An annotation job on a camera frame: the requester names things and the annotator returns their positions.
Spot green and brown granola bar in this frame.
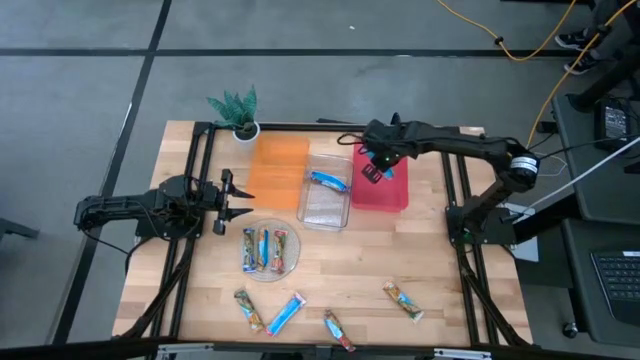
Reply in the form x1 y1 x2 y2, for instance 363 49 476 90
233 288 265 333

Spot black aluminium table frame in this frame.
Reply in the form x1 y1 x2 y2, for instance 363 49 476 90
0 118 640 360

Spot clear plastic container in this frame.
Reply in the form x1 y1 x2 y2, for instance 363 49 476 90
296 153 355 232

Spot red plastic tray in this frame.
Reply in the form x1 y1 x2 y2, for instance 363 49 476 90
351 141 410 214

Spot white rod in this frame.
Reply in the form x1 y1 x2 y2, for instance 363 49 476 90
517 148 640 217

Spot black desk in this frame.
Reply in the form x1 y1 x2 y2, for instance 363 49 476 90
512 92 640 349

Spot black laptop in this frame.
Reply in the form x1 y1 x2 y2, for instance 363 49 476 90
589 249 640 326

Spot chewy granola bar red ends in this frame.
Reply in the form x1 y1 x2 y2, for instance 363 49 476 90
323 309 357 353

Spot yellow extension cable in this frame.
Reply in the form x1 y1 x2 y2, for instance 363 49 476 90
436 0 579 63
524 0 640 151

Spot grey chair leg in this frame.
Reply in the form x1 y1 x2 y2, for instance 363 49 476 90
0 217 41 241

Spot black power adapter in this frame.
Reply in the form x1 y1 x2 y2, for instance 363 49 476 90
594 97 634 151

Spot black stand leg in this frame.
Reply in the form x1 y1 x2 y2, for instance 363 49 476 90
567 47 640 114

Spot red and green granola bar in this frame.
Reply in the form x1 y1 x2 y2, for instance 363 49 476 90
270 228 289 275

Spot white plant pot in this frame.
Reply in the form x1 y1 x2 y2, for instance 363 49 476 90
232 121 262 145

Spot blue and green granola bar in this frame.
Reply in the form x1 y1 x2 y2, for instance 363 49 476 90
242 227 257 274

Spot orange and cyan granola bar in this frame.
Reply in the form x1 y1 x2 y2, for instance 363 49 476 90
382 279 425 325

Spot silver aluminium bracket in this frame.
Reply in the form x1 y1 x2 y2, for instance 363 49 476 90
432 347 494 360
156 342 215 360

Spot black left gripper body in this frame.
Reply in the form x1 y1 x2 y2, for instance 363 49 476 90
191 168 235 237

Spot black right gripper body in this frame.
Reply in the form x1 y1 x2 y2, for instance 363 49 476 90
362 118 417 169

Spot orange plastic tray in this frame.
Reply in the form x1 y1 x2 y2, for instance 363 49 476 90
244 132 311 211

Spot dark blue granola bar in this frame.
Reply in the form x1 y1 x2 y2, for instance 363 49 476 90
309 170 350 193

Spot person's shoe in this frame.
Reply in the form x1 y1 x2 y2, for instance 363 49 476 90
563 52 604 76
553 27 601 51

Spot green potted plant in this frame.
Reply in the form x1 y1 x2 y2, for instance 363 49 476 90
206 84 259 132

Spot white paper sheet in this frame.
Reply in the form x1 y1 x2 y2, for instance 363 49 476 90
509 234 540 264

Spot long light blue granola bar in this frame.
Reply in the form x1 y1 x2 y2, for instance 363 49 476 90
265 291 308 338

